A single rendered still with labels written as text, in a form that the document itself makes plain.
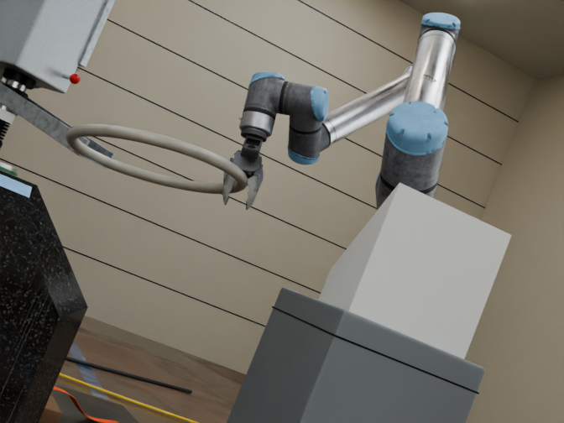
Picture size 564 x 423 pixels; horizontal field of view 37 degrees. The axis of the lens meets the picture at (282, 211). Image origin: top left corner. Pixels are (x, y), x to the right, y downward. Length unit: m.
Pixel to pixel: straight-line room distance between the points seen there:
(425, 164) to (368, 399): 0.59
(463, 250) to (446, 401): 0.36
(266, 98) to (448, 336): 0.78
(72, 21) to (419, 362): 1.49
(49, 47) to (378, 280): 1.27
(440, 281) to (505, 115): 7.26
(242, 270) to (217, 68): 1.91
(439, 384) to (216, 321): 6.08
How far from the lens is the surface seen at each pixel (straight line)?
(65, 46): 2.70
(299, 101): 2.24
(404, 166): 2.09
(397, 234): 1.98
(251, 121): 2.23
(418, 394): 1.95
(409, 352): 1.92
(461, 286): 2.06
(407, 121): 2.08
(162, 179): 2.45
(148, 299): 7.77
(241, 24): 8.02
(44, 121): 2.49
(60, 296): 2.19
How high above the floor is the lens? 0.83
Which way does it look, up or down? 5 degrees up
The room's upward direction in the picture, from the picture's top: 22 degrees clockwise
